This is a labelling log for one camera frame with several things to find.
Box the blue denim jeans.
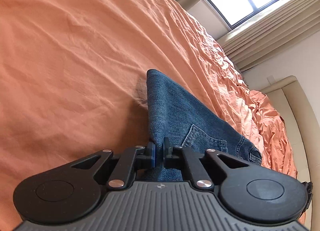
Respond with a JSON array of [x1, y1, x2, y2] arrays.
[[142, 69, 262, 182]]

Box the beige padded headboard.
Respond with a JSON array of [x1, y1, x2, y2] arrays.
[[260, 76, 319, 230]]

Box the orange bed sheet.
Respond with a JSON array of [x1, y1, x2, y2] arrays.
[[1, 0, 297, 230]]

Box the beige right curtain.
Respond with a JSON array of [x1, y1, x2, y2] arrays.
[[218, 0, 319, 72]]

